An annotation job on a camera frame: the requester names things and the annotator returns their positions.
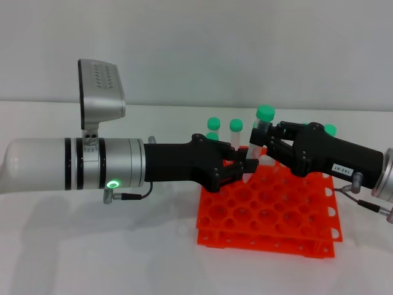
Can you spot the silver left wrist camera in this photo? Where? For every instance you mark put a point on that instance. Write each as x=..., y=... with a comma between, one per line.
x=101, y=92

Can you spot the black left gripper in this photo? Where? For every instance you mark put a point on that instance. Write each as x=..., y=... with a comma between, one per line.
x=178, y=163

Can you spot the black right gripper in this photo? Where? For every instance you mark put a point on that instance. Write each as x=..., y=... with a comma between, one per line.
x=319, y=153

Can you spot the orange test tube rack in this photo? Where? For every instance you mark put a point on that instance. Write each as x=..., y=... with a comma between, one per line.
x=270, y=221

